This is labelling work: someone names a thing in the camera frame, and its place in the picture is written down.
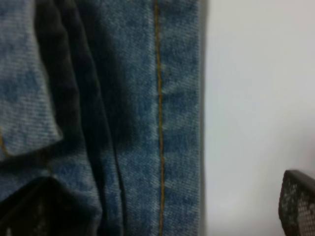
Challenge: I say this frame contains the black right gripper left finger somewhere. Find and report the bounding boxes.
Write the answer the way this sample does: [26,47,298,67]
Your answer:
[0,177,101,236]

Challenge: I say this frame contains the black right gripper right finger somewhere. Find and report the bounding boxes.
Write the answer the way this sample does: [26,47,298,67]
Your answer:
[278,170,315,236]

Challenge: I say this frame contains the children's blue denim shorts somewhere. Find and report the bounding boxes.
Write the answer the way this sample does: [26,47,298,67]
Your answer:
[0,0,201,236]

